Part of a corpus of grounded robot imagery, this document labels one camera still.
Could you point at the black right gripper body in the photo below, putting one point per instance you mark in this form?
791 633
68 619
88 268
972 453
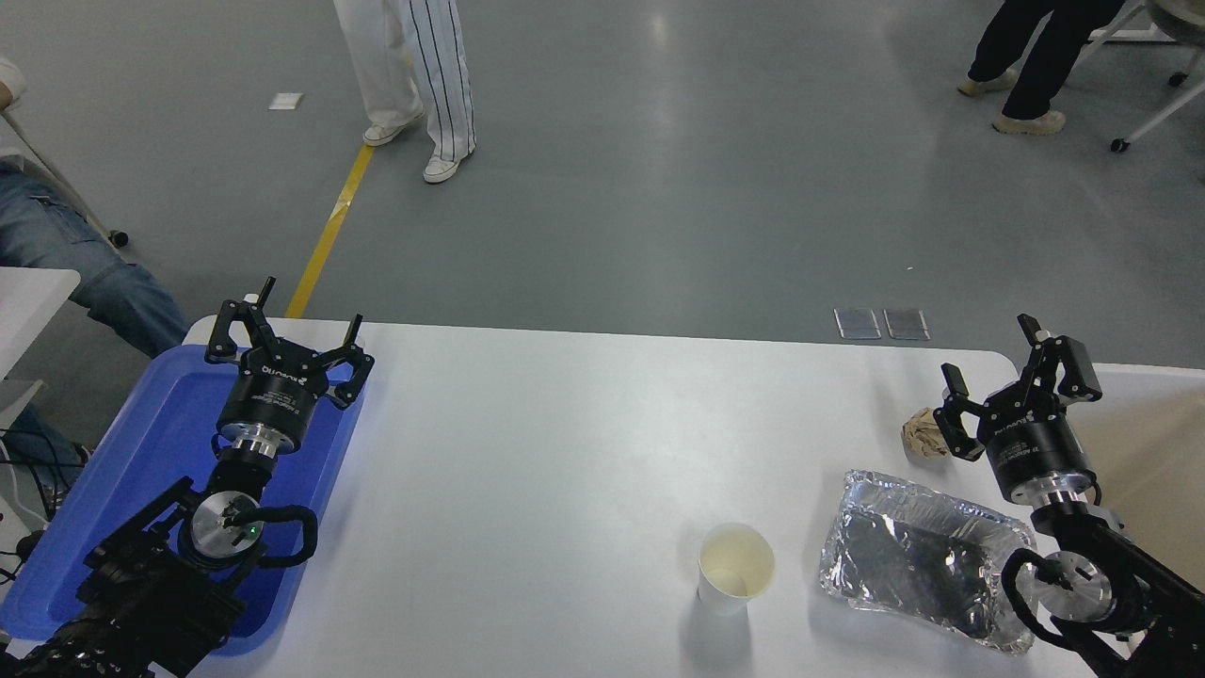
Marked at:
1036 457

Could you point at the crumpled tan paper ball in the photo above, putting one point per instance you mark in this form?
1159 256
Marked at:
921 435

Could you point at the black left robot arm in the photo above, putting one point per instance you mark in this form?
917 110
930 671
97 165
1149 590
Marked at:
141 584

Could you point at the white paper sheet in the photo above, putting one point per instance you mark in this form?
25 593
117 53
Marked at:
285 101

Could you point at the white wheeled chair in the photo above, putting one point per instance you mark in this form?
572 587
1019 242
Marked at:
1163 113

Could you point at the metal floor plate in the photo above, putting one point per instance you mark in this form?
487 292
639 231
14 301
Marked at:
858 323
907 324

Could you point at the silver foil tray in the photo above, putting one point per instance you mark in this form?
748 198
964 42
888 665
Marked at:
904 556

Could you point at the small white side table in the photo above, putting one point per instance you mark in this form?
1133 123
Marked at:
28 301

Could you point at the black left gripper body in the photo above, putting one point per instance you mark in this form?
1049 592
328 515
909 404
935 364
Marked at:
268 400

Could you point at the blue plastic tray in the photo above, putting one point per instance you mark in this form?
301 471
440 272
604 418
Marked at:
141 443

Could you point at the large pale bin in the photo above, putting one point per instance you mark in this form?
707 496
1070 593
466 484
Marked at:
1148 443

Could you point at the seated person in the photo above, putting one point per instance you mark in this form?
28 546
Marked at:
56 245

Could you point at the grey chair frame with castor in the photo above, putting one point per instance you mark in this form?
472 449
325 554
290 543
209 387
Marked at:
118 239

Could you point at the standing person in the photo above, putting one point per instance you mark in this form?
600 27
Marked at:
1045 56
442 75

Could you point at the white paper cup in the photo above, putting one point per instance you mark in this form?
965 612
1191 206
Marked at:
730 589

